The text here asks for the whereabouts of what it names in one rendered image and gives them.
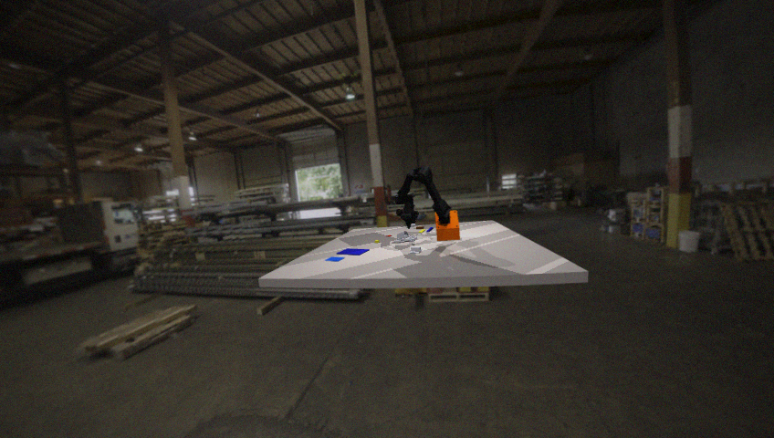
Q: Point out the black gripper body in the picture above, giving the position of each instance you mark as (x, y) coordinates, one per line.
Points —
(409, 211)

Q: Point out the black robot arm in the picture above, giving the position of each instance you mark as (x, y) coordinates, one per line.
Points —
(425, 176)

